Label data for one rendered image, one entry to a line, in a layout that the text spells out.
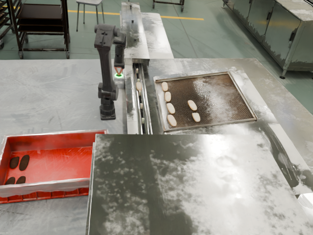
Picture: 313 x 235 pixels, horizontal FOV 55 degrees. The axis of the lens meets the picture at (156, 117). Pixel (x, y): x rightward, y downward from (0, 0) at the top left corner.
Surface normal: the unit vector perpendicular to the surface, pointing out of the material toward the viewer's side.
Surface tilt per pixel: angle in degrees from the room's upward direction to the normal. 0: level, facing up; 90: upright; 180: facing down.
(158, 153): 0
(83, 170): 0
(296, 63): 90
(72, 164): 0
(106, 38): 39
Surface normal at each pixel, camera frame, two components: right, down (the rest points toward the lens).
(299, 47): 0.11, 0.62
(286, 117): 0.10, -0.79
